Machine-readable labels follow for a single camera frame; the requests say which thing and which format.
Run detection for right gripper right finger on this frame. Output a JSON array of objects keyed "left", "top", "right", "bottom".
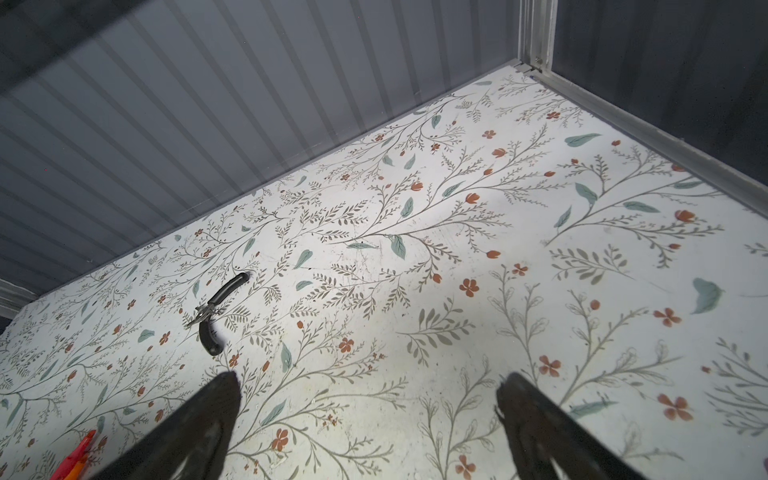
[{"left": 496, "top": 372, "right": 643, "bottom": 479}]

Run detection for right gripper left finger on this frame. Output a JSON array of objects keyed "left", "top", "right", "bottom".
[{"left": 94, "top": 372, "right": 241, "bottom": 479}]

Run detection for orange highlighter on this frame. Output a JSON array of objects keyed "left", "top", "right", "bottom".
[{"left": 64, "top": 457, "right": 88, "bottom": 480}]

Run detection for pink highlighter upper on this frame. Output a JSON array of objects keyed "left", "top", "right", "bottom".
[{"left": 50, "top": 430, "right": 97, "bottom": 480}]

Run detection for black handled pliers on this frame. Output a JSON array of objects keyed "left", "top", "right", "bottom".
[{"left": 183, "top": 272, "right": 250, "bottom": 357}]

